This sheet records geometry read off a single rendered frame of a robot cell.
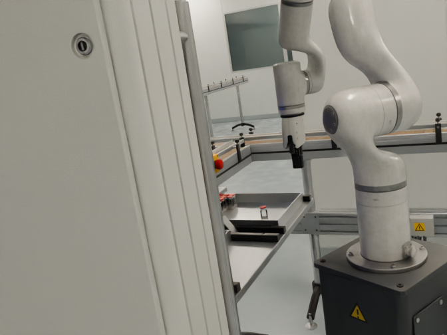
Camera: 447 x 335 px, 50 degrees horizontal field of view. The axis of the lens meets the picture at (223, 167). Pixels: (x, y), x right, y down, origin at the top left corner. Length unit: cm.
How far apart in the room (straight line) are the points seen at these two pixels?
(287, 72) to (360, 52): 38
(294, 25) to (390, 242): 63
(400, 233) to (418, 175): 181
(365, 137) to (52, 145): 71
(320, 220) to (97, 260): 203
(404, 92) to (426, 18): 174
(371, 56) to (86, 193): 78
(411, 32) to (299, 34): 153
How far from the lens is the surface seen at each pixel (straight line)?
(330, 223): 252
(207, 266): 66
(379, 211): 116
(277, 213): 157
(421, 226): 241
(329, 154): 239
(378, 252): 120
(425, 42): 287
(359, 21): 115
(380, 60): 115
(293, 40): 141
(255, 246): 134
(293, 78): 148
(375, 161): 112
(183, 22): 70
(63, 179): 56
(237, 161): 233
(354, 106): 107
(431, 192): 302
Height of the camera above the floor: 140
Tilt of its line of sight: 13 degrees down
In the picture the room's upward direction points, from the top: 9 degrees counter-clockwise
